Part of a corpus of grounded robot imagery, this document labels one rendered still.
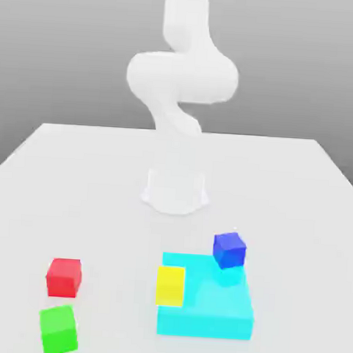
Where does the small blue cube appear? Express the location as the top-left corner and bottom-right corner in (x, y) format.
(211, 230), (248, 271)

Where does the small yellow cube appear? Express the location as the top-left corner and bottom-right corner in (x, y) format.
(155, 265), (186, 307)

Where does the small red cube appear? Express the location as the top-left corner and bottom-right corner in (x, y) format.
(44, 256), (84, 299)

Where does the small green cube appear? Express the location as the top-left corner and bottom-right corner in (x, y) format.
(36, 302), (82, 353)

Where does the large cyan box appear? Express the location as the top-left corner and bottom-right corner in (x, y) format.
(155, 250), (258, 341)

